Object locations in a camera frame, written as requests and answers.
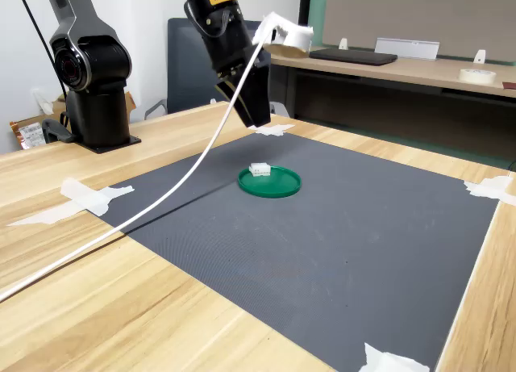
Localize small white plastic terminal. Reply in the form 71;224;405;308
248;162;272;178

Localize round green lid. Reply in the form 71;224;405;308
236;165;302;199

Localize white tape piece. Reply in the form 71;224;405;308
248;123;296;138
358;342;431;372
6;177;135;228
463;174;516;207

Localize grey-blue office chair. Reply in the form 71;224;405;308
144;17;291;121

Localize black laptop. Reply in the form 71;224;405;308
308;47;399;67

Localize silver desk stand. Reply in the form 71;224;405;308
373;36;441;61

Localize dark grey mat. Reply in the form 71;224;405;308
98;132;501;372

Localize pale wooden desk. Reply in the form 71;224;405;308
270;44;516;147

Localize grey partition with green edge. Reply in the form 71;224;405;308
298;0;516;66

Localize crumpled white paper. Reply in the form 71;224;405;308
31;87;54;115

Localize roll of masking tape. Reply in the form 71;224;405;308
458;68;497;86

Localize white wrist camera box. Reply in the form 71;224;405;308
252;11;314;59

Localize white camera cable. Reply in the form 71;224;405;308
0;40;265;303

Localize thin black wall cable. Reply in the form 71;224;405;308
15;0;69;102

